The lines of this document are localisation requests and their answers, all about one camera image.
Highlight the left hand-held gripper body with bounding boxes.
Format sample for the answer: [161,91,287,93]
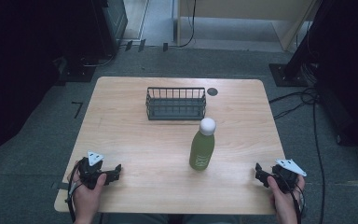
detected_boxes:
[77,150,108,190]

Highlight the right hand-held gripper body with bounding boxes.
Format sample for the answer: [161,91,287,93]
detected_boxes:
[271,158,308,194]

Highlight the green bottle with white cap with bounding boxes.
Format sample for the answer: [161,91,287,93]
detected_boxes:
[188,117,217,172]

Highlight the dark wire basket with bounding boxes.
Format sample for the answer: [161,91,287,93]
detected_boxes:
[145,86,208,121]

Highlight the person's right hand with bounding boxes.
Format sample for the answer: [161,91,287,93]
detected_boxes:
[267,175,306,224]

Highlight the person's left hand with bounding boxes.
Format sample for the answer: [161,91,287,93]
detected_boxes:
[71,161,108,224]

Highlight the black metal stand with base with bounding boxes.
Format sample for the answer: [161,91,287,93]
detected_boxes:
[268,0,324,88]

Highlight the black cabinet on stand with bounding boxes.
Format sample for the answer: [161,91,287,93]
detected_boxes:
[54,0,129,87]

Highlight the light wooden furniture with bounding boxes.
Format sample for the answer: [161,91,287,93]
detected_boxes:
[176,0,322,52]

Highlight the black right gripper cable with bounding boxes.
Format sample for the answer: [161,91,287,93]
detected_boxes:
[287,174,307,224]

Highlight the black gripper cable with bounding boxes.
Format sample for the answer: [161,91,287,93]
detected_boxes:
[287,174,307,224]
[64,160,86,224]

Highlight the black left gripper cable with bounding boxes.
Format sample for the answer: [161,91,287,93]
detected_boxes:
[64,160,86,224]

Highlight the black floor cables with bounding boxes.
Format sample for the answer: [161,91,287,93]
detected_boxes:
[268,87,327,224]

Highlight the black hanging cable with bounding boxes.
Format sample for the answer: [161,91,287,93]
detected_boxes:
[176,0,198,49]

